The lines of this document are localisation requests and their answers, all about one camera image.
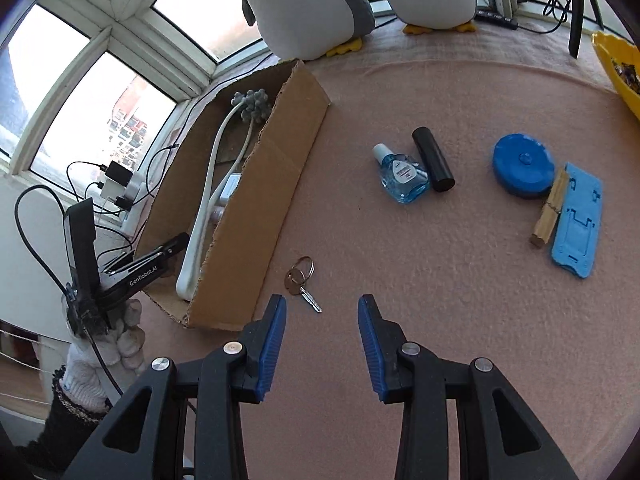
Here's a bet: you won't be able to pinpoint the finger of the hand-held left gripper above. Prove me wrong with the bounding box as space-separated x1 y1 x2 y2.
62 197 100 294
101 232 191 277

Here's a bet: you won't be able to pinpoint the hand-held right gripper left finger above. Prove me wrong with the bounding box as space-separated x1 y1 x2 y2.
60 294 288 480

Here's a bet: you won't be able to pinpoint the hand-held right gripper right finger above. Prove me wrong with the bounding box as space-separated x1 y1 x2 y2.
356 294 573 480

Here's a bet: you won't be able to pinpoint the white neck roller massager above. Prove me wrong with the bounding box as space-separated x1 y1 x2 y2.
176 89 273 303

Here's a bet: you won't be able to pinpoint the keys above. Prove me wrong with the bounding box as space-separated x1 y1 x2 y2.
284 256 323 314

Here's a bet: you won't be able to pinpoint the white power adapter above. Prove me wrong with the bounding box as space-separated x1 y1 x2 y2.
217 174 243 206

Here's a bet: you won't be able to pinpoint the brown cardboard box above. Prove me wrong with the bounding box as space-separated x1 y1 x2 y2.
135 59 332 331

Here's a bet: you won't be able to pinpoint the small blue liquid bottle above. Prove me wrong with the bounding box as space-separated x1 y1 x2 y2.
372 143 431 205

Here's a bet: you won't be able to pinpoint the black cylinder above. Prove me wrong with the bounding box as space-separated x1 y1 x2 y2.
411 126 456 193

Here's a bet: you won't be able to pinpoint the wooden clothespin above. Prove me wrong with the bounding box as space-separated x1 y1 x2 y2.
530 167 571 248

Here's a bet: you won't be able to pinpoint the blue folding phone stand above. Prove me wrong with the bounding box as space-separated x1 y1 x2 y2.
550 161 605 280

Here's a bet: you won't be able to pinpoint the blue round lid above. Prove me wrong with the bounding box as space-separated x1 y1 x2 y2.
492 132 557 198

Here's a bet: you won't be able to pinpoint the person's left forearm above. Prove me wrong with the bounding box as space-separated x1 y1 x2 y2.
27 365 111 472

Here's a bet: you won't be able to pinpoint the person's left hand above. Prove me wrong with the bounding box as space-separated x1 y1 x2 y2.
52 299 148 411

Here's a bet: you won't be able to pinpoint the white power strip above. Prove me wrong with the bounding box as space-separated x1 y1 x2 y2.
120 200 144 233

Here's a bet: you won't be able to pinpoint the white flat charger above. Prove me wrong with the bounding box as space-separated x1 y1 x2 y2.
97 180 128 202

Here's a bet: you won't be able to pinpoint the large penguin plush toy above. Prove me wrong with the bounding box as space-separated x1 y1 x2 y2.
222 0 376 60

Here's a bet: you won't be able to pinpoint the black usb hub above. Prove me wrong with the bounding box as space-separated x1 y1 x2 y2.
474 7 519 31

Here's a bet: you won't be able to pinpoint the pile of wrapped candies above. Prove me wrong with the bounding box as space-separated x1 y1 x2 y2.
612 57 640 96

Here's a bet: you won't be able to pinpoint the yellow plastic bowl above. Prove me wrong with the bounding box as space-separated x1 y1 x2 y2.
591 30 640 121

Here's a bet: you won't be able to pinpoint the black tripod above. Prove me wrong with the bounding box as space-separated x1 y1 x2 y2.
517 0 603 58

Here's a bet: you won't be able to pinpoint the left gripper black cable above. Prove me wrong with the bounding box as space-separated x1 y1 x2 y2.
14 185 126 396

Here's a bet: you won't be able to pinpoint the black charging cable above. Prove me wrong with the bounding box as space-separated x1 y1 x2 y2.
66 160 108 198

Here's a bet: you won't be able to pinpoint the black usb cable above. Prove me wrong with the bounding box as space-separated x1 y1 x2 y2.
127 142 180 201

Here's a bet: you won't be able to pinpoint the white window frame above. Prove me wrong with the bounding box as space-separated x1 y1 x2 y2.
0 0 281 171

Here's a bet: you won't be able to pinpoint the black ring light cable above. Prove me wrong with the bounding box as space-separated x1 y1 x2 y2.
542 0 573 34

